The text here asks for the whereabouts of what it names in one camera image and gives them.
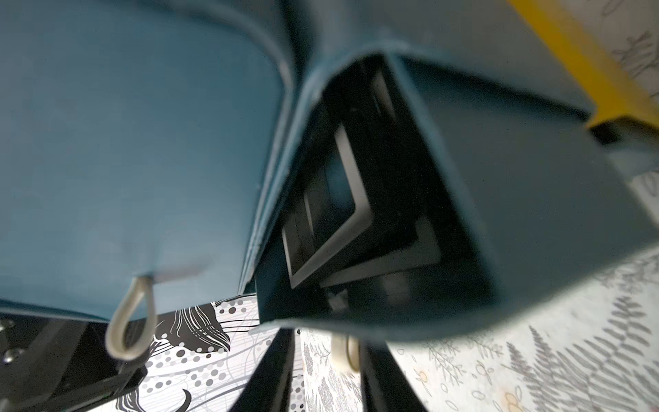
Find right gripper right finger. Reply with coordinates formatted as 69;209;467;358
359;343;427;412

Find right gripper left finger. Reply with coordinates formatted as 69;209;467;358
230;329;295;412

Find grey brooch box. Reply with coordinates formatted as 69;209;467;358
320;216;441;288
281;125;373;289

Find teal drawer cabinet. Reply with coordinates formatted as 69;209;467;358
283;1;658;176

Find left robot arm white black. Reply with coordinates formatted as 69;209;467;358
1;313;149;411

